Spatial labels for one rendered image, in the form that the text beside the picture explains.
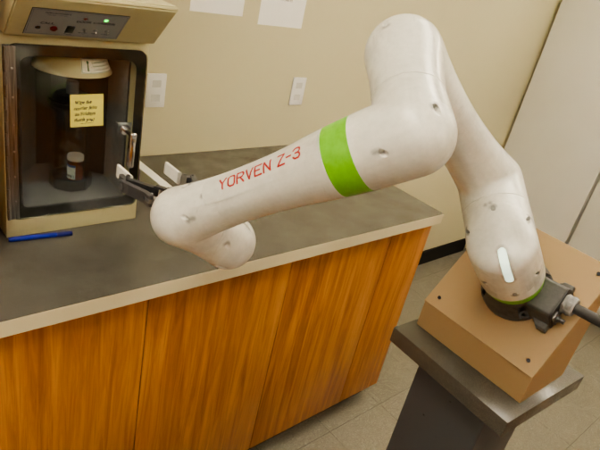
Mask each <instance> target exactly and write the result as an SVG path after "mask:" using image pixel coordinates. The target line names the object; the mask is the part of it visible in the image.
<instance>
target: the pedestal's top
mask: <svg viewBox="0 0 600 450"><path fill-rule="evenodd" d="M417 321H418V319H417V320H414V321H409V322H406V323H405V324H402V325H399V326H396V327H394V329H393V332H392V335H391V338H390V341H391V342H392V343H394V344H395V345H396V346H397V347H398V348H399V349H401V350H402V351H403V352H404V353H405V354H406V355H408V356H409V357H410V358H411V359H412V360H413V361H414V362H416V363H417V364H418V365H419V366H420V367H421V368H422V369H423V370H425V371H426V372H427V373H428V374H429V375H430V376H431V377H432V378H433V379H434V380H436V381H437V382H438V383H439V384H440V385H441V386H442V387H444V388H445V389H446V390H447V391H448V392H449V393H451V394H452V395H453V396H454V397H455V398H456V399H458V400H459V401H460V402H461V403H462V404H463V405H465V406H466V407H467V408H468V409H469V410H470V411H471V412H472V413H474V414H475V415H476V416H477V417H478V418H479V419H481V420H482V421H483V422H484V423H485V424H486V425H488V426H489V427H490V428H491V429H492V430H493V431H494V432H495V433H496V434H497V435H498V436H499V437H501V436H503V435H504V434H506V433H507V432H509V431H510V430H512V429H514V428H516V427H517V426H519V425H521V424H522V423H523V422H524V421H527V420H528V419H530V418H531V417H533V416H534V415H536V414H538V413H540V412H541V411H543V410H545V409H546V408H547V407H548V406H550V405H552V404H554V403H555V402H557V401H558V400H560V399H562V398H563V397H565V396H567V395H568V394H569V393H571V392H572V391H574V390H575V389H577V388H578V387H579V384H580V382H581V381H582V380H583V378H584V376H583V375H582V374H581V373H579V372H578V371H576V370H574V369H573V368H572V367H571V366H570V365H567V367H566V369H565V371H564V373H563V375H562V376H560V377H559V378H557V379H555V380H554V381H552V382H551V383H549V384H548V385H546V386H545V387H543V388H541V389H540V390H539V391H538V392H536V393H535V394H533V395H532V396H530V397H529V398H527V399H526V400H524V401H523V402H521V403H519V402H517V401H516V400H515V399H513V398H512V397H511V396H509V395H508V394H507V393H505V392H504V391H503V390H502V389H501V388H500V387H498V386H497V385H496V384H494V383H493V382H492V381H490V380H489V379H488V378H486V377H485V376H484V375H482V374H481V373H480V372H479V371H477V370H476V369H474V368H473V367H472V366H470V365H469V364H468V363H467V362H466V361H464V360H463V359H462V358H461V357H460V356H458V355H457V354H455V353H454V352H453V351H451V350H450V349H449V348H448V347H446V346H445V345H443V344H442V343H441V342H440V341H438V340H437V339H436V338H434V337H433V336H431V335H430V334H429V333H428V332H427V331H426V330H425V329H423V328H422V327H421V326H419V325H418V324H417Z"/></svg>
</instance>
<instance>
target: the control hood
mask: <svg viewBox="0 0 600 450"><path fill-rule="evenodd" d="M32 7H39V8H48V9H57V10H67V11H76V12H85V13H103V14H112V15H122V16H130V18H129V20H128V22H127V23H126V25H125V26H124V28H123V29H122V31H121V33H120V35H119V36H118V37H117V39H108V38H95V37H69V36H56V35H42V34H29V33H22V32H23V30H24V27H25V25H26V22H27V20H28V17H29V14H30V11H31V9H32ZM177 11H178V8H177V6H175V5H172V4H169V3H166V2H164V1H163V0H0V30H1V31H2V32H3V33H4V34H8V35H23V36H36V37H50V38H76V39H91V40H104V41H119V42H132V43H147V44H154V42H155V41H156V40H157V38H158V37H159V36H160V35H161V34H162V32H163V31H164V29H165V28H166V27H167V25H168V24H169V22H170V21H171V19H172V18H173V17H174V15H175V14H176V13H177Z"/></svg>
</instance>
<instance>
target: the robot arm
mask: <svg viewBox="0 0 600 450"><path fill-rule="evenodd" d="M364 64H365V69H366V72H367V75H368V80H369V85H370V92H371V105H370V106H368V107H365V108H363V109H361V110H360V111H357V112H354V113H352V114H350V115H347V116H346V117H344V118H342V119H340V120H338V121H334V122H332V123H330V124H329V125H327V126H325V127H323V128H321V129H318V130H316V131H314V132H313V133H311V134H309V135H307V136H305V137H303V138H301V139H299V140H297V141H296V142H294V143H292V144H290V145H288V146H286V147H284V148H282V149H280V150H279V151H277V152H275V153H272V154H269V155H267V156H265V157H263V158H261V159H259V160H256V161H254V162H250V163H249V164H246V165H244V166H241V167H239V168H236V169H235V170H232V171H228V172H225V173H222V174H220V175H217V176H214V177H211V178H208V179H203V180H199V181H198V180H197V178H196V175H195V174H190V176H188V175H187V174H186V173H182V172H181V171H179V170H177V169H176V168H175V167H173V166H172V165H171V164H170V163H168V162H165V164H164V171H163V173H164V174H165V175H167V176H168V177H169V178H170V179H172V180H173V181H174V182H175V183H177V184H179V186H176V187H163V186H160V185H156V186H154V185H151V184H147V183H145V182H142V181H139V180H136V179H133V176H132V175H131V174H130V173H129V172H128V171H126V170H125V169H124V168H123V167H122V166H121V165H120V164H117V168H116V177H117V178H118V179H119V189H118V190H119V191H120V192H122V193H123V194H125V195H127V196H131V197H133V198H135V199H137V200H138V201H140V202H142V203H144V204H145V205H146V206H148V207H151V211H150V221H151V225H152V228H153V230H154V233H155V234H156V236H157V237H158V238H159V239H161V240H162V241H163V242H165V243H166V244H168V245H171V246H176V247H178V248H181V249H183V250H186V251H189V252H190V253H192V254H195V255H197V256H199V257H200V258H202V259H204V260H205V261H207V262H208V263H209V264H211V265H212V266H214V267H216V268H219V269H223V270H232V269H236V268H238V267H240V266H242V265H243V264H245V263H246V262H247V261H248V260H249V259H250V258H251V256H252V255H253V253H254V249H255V244H256V239H255V233H254V229H253V228H252V226H251V225H250V223H249V221H252V220H255V219H258V218H261V217H263V216H266V215H270V214H273V213H279V212H282V211H286V210H289V209H293V208H297V207H301V206H306V205H309V204H318V203H323V202H328V201H332V200H336V199H340V198H345V197H349V196H356V195H360V194H363V193H367V192H371V191H374V190H378V189H382V188H387V187H391V186H394V185H397V184H401V183H404V182H407V181H410V180H414V179H418V178H422V177H425V176H428V175H430V174H432V173H434V172H435V171H437V170H439V169H440V168H441V167H443V166H444V165H445V166H446V168H447V170H448V171H449V173H450V175H451V177H452V179H453V181H454V183H455V185H456V187H457V189H458V192H459V197H460V202H461V207H462V217H463V223H464V229H465V241H466V249H467V254H468V256H469V258H470V261H471V264H472V266H473V269H474V270H475V272H476V274H477V276H478V278H479V281H480V283H481V294H482V297H483V300H484V301H485V303H486V305H487V307H488V308H489V309H490V310H491V311H492V312H493V313H494V314H496V315H497V316H499V317H501V318H503V319H506V320H509V321H526V320H530V319H533V321H534V323H535V326H536V329H539V330H540V331H542V332H544V333H546V332H547V331H548V329H549V328H550V329H551V328H552V327H553V326H554V325H556V323H557V322H560V323H561V324H562V325H563V324H564V323H565V322H566V321H565V320H564V319H562V317H561V314H562V313H564V315H566V316H570V317H571V316H572V315H573V314H575V315H577V316H579V317H580V318H582V319H584V320H586V321H588V322H590V323H592V324H594V325H596V326H597V327H598V328H600V315H599V314H597V313H595V312H592V311H591V310H589V309H588V308H586V307H584V306H582V305H580V300H579V299H578V298H577V297H576V296H574V295H573V293H574V292H575V290H576V288H575V287H574V286H572V285H570V284H568V283H566V282H564V283H558V282H556V281H554V280H553V278H552V275H551V273H550V272H549V270H548V269H547V267H546V266H545V264H544V259H543V255H542V252H541V247H540V244H539V240H538V234H537V230H536V226H535V222H534V219H533V215H532V211H531V208H530V204H529V198H528V194H527V190H526V187H525V182H524V178H523V175H522V172H521V168H520V166H519V165H518V163H517V162H516V161H514V159H513V158H512V157H511V156H510V155H509V154H508V153H506V152H505V150H504V149H503V148H502V147H501V146H500V145H499V143H498V142H497V141H496V140H495V138H494V137H493V136H492V134H491V133H490V132H489V130H488V129H487V127H486V126H485V124H484V123H483V121H482V120H481V118H480V117H479V116H478V114H477V113H476V111H475V109H474V108H473V106H472V104H471V102H470V100H469V98H468V97H467V95H466V93H465V91H464V90H463V86H462V84H461V82H460V80H459V79H458V77H457V75H456V73H455V70H454V67H453V65H452V63H451V60H450V58H449V55H448V53H447V51H446V47H445V44H444V41H443V38H442V37H441V35H440V33H439V31H438V29H437V28H436V27H435V26H434V24H432V23H431V22H430V21H429V20H427V19H425V18H423V17H421V16H420V15H416V14H411V13H402V14H397V15H394V16H391V17H389V18H387V19H385V20H384V21H383V22H381V23H380V24H379V25H378V26H377V27H376V28H375V29H374V30H373V31H372V33H371V34H370V36H369V38H368V41H367V43H366V46H365V50H364ZM186 183H187V184H186ZM159 189H160V190H161V191H160V193H159V195H158V192H159Z"/></svg>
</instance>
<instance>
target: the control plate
mask: <svg viewBox="0 0 600 450"><path fill-rule="evenodd" d="M86 17H87V18H88V20H87V21H83V18H86ZM129 18H130V16H122V15H112V14H103V13H94V12H76V11H67V10H57V9H48V8H39V7H32V9H31V11H30V14H29V17H28V20H27V22H26V25H25V27H24V30H23V32H22V33H29V34H42V35H56V36H69V37H83V38H108V39H117V37H118V36H119V35H120V33H121V31H122V29H123V28H124V26H125V25H126V23H127V22H128V20H129ZM104 20H109V21H108V22H104ZM37 25H38V26H40V29H36V28H35V26H37ZM53 26H55V27H57V28H58V30H57V31H52V30H50V27H53ZM67 26H75V29H74V30H73V32H72V33H64V31H65V30H66V28H67ZM82 29H86V32H83V31H82ZM94 29H97V30H98V31H97V33H95V32H94ZM106 30H108V31H109V32H108V34H106V33H105V31H106Z"/></svg>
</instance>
